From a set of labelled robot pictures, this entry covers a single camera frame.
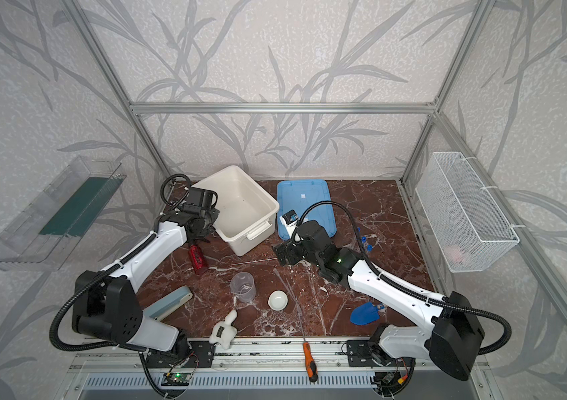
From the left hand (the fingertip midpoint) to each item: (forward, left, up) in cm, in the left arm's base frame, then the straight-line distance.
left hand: (216, 205), depth 89 cm
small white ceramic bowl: (-28, -23, -15) cm, 40 cm away
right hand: (-13, -26, +4) cm, 29 cm away
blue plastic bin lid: (+20, -30, -18) cm, 40 cm away
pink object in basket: (-21, -76, +5) cm, 79 cm away
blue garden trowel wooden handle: (-31, -53, -19) cm, 65 cm away
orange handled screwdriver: (-47, -34, -14) cm, 59 cm away
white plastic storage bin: (+11, -7, -17) cm, 21 cm away
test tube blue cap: (-6, -59, -20) cm, 63 cm away
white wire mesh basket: (-19, -72, +19) cm, 77 cm away
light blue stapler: (-31, +12, -12) cm, 35 cm away
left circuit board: (-50, +5, -17) cm, 53 cm away
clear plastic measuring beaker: (-23, -10, -16) cm, 30 cm away
